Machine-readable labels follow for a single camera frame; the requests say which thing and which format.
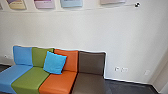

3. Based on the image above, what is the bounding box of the green sofa seat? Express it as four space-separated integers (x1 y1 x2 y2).
10 47 54 94

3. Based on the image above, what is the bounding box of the brown sofa seat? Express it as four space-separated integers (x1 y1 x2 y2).
70 50 108 94

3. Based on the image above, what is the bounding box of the purple wall poster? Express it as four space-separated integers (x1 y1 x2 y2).
33 0 55 9

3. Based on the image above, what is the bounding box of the yellow wall poster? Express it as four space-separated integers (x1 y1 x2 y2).
5 0 27 10

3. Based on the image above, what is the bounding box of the light blue wall poster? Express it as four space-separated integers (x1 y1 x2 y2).
60 0 84 8

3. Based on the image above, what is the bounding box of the white socket with dark centre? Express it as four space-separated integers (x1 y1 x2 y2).
114 66 121 73

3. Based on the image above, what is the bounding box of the blue sofa seat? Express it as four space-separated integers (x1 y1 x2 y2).
0 45 34 94

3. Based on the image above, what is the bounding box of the small black wall mount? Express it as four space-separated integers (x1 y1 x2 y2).
134 2 141 8

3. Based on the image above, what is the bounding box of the blue cushion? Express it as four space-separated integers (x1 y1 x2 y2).
42 50 68 75

